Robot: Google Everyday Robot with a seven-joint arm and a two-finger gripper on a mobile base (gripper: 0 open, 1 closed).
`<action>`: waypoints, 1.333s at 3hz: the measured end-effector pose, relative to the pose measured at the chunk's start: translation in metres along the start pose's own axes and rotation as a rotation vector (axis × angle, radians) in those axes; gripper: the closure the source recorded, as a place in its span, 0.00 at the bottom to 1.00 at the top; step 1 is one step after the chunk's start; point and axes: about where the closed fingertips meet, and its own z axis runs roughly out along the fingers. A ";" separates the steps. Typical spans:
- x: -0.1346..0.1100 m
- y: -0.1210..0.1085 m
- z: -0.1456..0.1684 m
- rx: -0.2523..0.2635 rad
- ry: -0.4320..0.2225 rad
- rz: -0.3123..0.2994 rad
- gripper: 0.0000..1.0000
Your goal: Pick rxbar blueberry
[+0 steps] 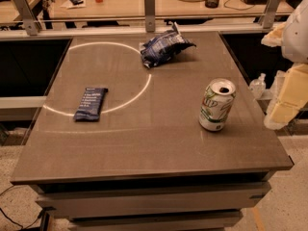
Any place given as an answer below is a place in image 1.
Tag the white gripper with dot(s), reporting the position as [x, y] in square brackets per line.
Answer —
[296, 38]

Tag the grey metal rail bracket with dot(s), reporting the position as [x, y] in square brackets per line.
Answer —
[30, 22]
[268, 17]
[149, 15]

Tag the white green soda can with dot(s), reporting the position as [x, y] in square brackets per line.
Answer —
[216, 104]

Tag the grey metal rail bracket left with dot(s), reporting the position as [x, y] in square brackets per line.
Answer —
[30, 22]

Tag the crumpled blue chip bag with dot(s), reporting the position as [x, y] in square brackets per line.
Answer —
[163, 47]

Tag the grey metal rail bracket middle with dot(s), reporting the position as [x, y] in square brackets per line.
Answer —
[149, 15]

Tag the dark blue rxbar wrapper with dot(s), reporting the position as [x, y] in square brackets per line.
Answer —
[90, 104]

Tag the black mesh pen cup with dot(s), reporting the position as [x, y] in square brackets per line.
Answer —
[212, 4]

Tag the grey metal rail bracket right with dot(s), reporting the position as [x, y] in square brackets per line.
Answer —
[268, 17]

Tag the clear plastic bottle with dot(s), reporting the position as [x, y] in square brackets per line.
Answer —
[258, 86]

